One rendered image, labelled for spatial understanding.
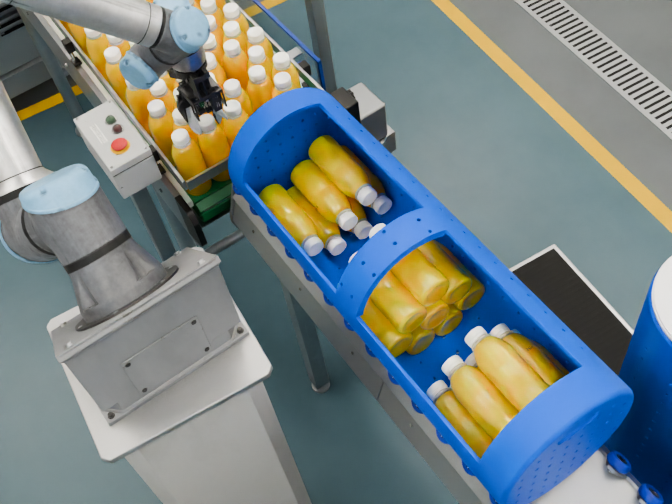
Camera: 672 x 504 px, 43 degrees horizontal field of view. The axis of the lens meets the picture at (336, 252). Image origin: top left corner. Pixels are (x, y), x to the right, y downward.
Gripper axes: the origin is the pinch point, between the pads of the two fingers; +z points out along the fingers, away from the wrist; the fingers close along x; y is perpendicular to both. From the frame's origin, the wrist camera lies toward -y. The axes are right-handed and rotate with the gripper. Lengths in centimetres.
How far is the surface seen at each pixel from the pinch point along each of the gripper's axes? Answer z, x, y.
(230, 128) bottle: 3.5, 4.5, 1.7
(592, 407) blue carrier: -15, 13, 105
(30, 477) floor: 107, -86, -10
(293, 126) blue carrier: -6.4, 12.2, 19.4
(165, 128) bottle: 4.0, -7.2, -8.8
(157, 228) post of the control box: 31.1, -19.0, -6.8
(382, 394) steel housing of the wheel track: 21, -3, 69
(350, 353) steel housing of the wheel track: 20, -3, 58
